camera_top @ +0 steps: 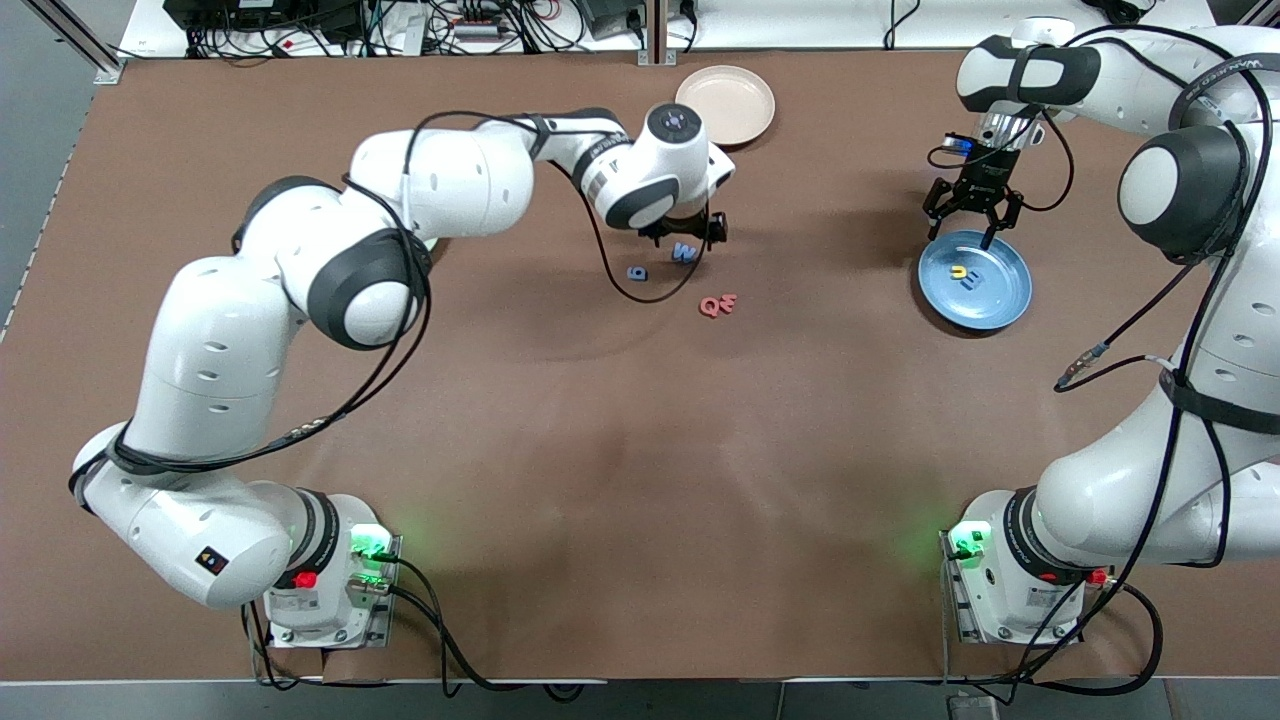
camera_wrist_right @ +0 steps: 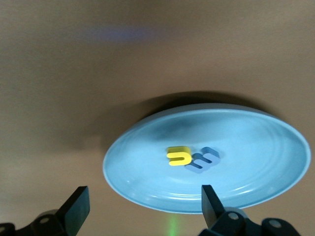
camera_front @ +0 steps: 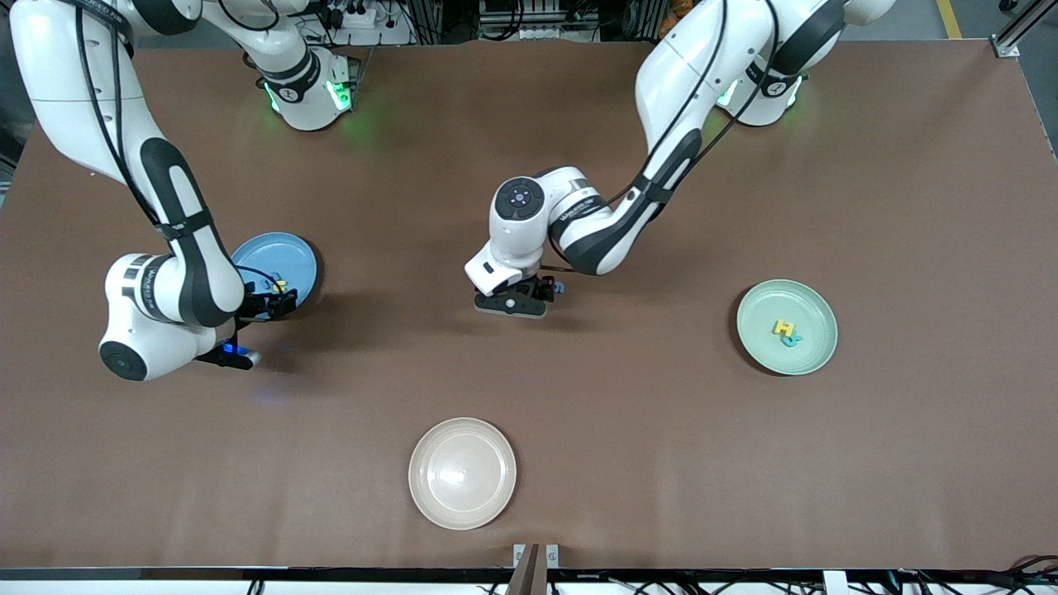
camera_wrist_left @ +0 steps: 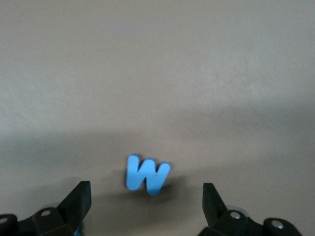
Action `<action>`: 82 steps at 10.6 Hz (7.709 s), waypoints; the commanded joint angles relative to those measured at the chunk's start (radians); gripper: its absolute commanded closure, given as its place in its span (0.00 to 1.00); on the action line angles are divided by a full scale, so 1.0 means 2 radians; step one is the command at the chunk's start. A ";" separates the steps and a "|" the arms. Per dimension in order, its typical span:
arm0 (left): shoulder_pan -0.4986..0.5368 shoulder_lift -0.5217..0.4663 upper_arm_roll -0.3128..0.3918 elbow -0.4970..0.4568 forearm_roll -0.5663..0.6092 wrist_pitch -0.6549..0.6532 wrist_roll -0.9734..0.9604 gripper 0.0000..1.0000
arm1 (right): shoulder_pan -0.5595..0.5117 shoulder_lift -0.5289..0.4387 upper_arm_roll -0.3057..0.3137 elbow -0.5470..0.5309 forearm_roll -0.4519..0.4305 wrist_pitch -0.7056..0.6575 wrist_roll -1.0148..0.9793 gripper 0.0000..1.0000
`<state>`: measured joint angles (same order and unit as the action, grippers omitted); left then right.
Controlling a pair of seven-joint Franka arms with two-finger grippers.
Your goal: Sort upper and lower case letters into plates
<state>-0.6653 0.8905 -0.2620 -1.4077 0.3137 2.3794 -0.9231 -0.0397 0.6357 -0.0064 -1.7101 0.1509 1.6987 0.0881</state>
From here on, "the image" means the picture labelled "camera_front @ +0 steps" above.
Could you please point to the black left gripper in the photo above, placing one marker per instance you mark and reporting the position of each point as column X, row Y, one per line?
column 543, row 288

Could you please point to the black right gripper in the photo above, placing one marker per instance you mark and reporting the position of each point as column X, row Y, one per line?
column 259, row 305

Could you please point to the yellow foam capital H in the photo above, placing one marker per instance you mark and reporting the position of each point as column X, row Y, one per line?
column 783, row 328

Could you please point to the teal foam capital R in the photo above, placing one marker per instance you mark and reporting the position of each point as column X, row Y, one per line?
column 795, row 341

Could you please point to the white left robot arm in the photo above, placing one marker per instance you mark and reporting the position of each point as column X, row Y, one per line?
column 702, row 66

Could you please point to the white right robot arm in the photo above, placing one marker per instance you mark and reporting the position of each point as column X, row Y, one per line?
column 74, row 74

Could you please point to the blue plate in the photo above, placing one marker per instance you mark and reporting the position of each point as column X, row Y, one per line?
column 289, row 248

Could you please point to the beige plate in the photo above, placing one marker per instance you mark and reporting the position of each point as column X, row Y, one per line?
column 463, row 473

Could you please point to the pale green plate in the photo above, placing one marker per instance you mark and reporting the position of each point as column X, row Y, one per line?
column 760, row 351

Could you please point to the equipment rack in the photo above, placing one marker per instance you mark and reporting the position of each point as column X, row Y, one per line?
column 537, row 21

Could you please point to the white power strip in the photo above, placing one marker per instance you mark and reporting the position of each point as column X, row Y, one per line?
column 355, row 15

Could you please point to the black table edge rail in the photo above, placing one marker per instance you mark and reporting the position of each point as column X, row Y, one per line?
column 248, row 573

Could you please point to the metal table edge bracket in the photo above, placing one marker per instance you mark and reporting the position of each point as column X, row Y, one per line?
column 529, row 570

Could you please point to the aluminium frame profile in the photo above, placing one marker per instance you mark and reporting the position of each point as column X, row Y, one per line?
column 1007, row 45

